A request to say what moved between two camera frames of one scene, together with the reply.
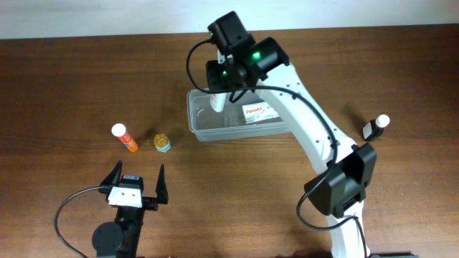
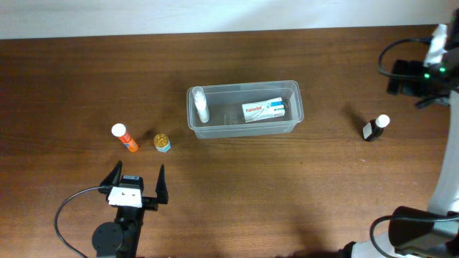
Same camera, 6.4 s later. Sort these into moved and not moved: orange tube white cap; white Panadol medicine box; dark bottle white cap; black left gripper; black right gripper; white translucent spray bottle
Moved: black right gripper; white translucent spray bottle
Not moved: black left gripper; orange tube white cap; dark bottle white cap; white Panadol medicine box
